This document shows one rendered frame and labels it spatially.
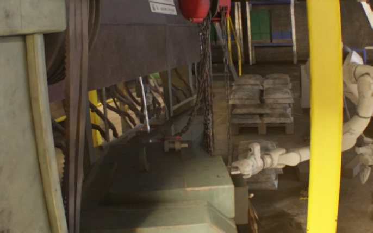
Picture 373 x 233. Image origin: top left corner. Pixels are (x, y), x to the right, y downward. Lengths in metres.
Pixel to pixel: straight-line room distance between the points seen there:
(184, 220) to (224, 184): 0.15
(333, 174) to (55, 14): 1.00
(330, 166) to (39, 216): 0.95
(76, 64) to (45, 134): 0.14
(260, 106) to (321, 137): 3.84
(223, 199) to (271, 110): 4.13
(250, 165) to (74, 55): 1.24
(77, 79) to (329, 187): 0.92
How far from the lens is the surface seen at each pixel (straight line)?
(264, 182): 3.32
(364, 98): 1.80
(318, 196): 1.35
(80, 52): 0.66
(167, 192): 0.96
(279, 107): 5.08
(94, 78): 1.69
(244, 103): 5.07
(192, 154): 1.34
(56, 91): 1.45
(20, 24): 0.51
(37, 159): 0.58
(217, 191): 0.96
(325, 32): 1.24
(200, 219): 0.87
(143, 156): 1.08
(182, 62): 2.78
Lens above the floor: 1.21
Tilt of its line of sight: 10 degrees down
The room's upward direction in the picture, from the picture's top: 4 degrees counter-clockwise
